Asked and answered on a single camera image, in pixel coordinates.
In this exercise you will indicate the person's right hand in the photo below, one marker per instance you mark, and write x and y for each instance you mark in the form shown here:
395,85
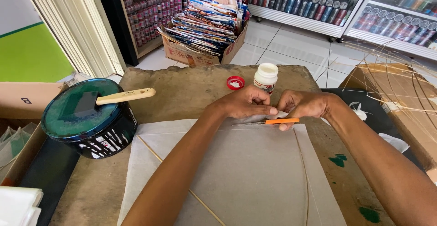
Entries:
309,105

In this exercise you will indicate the person's left hand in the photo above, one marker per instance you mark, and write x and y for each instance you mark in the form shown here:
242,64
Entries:
239,105

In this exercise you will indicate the person's right fingers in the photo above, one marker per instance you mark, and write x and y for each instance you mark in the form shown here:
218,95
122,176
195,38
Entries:
286,103

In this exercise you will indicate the small white paper piece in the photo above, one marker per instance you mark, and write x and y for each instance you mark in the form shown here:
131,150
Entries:
282,114

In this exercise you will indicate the white glue bottle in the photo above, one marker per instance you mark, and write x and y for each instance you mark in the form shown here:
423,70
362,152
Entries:
266,74

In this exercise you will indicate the red bottle cap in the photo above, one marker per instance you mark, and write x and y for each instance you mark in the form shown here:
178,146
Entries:
235,82

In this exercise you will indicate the black mat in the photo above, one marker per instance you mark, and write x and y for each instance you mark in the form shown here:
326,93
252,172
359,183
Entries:
344,98

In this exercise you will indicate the curved thin bamboo stick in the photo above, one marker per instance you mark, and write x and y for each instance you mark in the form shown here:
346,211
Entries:
305,171

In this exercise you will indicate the crumpled white paper scrap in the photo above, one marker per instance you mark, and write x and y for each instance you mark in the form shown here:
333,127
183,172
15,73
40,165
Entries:
357,110
394,142

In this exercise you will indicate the white kite paper sheet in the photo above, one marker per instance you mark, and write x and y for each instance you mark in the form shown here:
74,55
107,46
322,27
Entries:
245,178

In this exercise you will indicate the bundle of bamboo kite frames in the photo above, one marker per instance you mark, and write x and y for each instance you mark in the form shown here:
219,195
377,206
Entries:
392,82

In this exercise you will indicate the cardboard box of colourful kites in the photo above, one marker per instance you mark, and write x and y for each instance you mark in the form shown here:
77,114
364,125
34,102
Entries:
205,24

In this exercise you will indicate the large brown cardboard box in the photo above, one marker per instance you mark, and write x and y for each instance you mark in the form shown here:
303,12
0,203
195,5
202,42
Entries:
406,117

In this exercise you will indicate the glass display case of spools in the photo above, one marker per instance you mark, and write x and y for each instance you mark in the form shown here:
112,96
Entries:
399,18

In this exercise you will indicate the straight bamboo stick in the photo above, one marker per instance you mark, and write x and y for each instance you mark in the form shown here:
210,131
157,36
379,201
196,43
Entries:
150,147

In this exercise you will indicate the wooden shelf of thread spools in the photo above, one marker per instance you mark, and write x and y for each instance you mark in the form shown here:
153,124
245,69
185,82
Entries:
150,14

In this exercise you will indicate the black paint tin, teal lid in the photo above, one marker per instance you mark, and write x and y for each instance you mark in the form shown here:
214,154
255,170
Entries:
99,134

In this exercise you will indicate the cream folding door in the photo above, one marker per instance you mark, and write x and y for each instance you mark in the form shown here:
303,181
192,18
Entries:
78,24

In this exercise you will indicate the black board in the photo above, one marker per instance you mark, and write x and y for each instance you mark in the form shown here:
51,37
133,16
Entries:
47,178

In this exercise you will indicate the plain closed cardboard box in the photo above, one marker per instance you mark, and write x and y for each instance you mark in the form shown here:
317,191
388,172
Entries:
24,99

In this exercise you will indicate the open box of pale kites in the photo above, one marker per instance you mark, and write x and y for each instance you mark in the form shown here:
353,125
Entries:
15,144

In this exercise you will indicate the stack of white paper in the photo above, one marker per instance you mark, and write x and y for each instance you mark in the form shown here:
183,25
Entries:
17,205

